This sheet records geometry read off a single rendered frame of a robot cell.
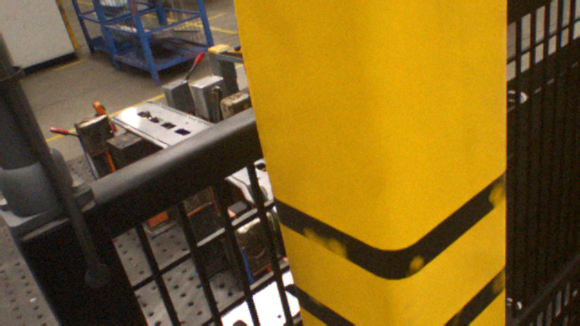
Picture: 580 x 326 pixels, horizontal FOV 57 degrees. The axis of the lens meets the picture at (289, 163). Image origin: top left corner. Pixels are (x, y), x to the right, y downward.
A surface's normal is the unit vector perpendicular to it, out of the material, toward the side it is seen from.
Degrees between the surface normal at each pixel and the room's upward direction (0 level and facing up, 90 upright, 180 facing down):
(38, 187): 90
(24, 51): 90
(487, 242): 90
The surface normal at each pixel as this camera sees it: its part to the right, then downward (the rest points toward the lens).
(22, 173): 0.12, -0.22
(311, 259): -0.75, 0.43
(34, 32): 0.58, 0.29
